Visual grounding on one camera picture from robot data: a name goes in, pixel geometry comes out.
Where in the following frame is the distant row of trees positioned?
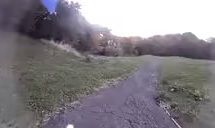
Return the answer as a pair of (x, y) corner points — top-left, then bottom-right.
(119, 31), (215, 62)

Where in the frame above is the wood of dark trees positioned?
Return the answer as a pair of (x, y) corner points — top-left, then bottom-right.
(0, 0), (124, 58)

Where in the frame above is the grass field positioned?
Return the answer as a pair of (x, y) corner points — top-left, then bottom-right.
(154, 55), (215, 128)

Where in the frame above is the grey asphalt path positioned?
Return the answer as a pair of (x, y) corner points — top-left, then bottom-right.
(41, 55), (179, 128)

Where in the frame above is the grass verge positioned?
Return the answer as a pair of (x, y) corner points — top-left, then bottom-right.
(0, 31), (153, 128)

